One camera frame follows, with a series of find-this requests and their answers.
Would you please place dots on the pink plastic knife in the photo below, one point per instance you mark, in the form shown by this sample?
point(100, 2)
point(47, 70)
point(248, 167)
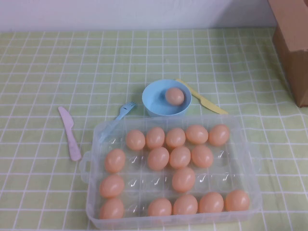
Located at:
point(69, 134)

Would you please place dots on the transparent plastic egg box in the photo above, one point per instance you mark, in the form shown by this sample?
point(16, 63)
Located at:
point(144, 183)

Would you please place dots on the light blue plastic fork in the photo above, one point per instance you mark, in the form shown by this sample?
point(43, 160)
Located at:
point(125, 111)

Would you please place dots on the light blue plastic bowl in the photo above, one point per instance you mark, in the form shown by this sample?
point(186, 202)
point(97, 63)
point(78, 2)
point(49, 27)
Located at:
point(154, 101)

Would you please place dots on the brown cardboard box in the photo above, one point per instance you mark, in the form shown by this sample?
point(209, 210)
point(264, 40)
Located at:
point(293, 36)

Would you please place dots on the yellow plastic knife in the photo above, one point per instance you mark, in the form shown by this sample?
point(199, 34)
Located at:
point(209, 104)

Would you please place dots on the green white grid tablecloth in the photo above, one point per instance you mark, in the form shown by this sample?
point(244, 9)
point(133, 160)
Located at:
point(72, 60)

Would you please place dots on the beige plastic egg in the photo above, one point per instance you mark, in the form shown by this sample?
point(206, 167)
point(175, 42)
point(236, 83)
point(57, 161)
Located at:
point(158, 158)
point(111, 209)
point(135, 140)
point(111, 186)
point(180, 157)
point(155, 137)
point(196, 134)
point(115, 160)
point(202, 156)
point(159, 207)
point(237, 200)
point(219, 135)
point(185, 204)
point(183, 179)
point(175, 137)
point(174, 96)
point(211, 202)

